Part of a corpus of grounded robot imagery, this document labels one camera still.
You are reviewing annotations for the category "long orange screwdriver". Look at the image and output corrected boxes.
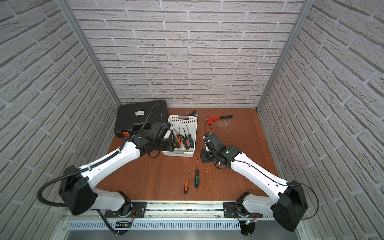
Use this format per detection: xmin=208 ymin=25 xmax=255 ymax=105
xmin=175 ymin=130 xmax=182 ymax=149

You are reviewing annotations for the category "short orange screwdriver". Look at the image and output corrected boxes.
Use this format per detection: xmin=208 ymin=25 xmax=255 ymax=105
xmin=183 ymin=169 xmax=191 ymax=194

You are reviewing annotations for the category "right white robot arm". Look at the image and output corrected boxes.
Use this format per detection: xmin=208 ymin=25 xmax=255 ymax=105
xmin=200 ymin=133 xmax=309 ymax=232

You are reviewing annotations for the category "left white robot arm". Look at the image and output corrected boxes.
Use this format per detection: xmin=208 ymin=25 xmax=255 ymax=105
xmin=37 ymin=122 xmax=176 ymax=217

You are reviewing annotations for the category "white perforated plastic bin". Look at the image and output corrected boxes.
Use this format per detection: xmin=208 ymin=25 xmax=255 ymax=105
xmin=163 ymin=115 xmax=198 ymax=158

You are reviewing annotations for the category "black plastic tool case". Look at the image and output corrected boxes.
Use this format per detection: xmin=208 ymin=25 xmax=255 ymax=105
xmin=114 ymin=100 xmax=168 ymax=138

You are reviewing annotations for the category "small dark metal object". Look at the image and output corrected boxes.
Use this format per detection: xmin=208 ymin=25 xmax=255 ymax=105
xmin=189 ymin=110 xmax=199 ymax=118

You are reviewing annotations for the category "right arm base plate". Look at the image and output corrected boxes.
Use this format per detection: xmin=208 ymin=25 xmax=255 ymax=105
xmin=223 ymin=202 xmax=264 ymax=219

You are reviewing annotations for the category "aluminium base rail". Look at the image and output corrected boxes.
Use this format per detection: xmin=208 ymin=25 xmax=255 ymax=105
xmin=68 ymin=199 xmax=308 ymax=223

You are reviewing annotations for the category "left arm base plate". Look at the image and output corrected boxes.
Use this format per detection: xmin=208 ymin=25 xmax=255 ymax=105
xmin=105 ymin=202 xmax=147 ymax=218

